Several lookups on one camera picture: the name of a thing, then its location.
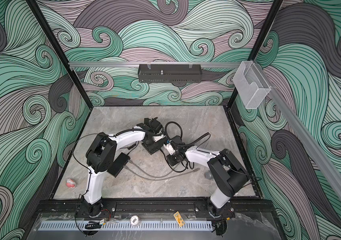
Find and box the grey ethernet cable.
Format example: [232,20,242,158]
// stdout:
[128,158,186,178]
[123,164,201,181]

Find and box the ribbed black network switch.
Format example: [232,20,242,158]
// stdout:
[107,153,130,178]

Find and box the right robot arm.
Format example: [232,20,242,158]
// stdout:
[163,121,261,214]

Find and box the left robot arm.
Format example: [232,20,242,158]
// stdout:
[82,118,166,216]

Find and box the yellow tag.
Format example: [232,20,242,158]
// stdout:
[174,211,185,228]

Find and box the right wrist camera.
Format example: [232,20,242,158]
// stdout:
[163,140,176,155]

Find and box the black wall tray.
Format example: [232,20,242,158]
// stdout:
[137,64,203,84]

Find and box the white slotted cable duct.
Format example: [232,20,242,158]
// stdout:
[38,220,213,232]

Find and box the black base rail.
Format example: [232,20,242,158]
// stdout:
[37,197,274,218]

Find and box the red yellow wire bundle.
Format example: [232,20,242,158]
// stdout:
[96,208,111,226]

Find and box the clear acrylic wall holder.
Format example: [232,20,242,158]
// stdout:
[233,61,271,110]

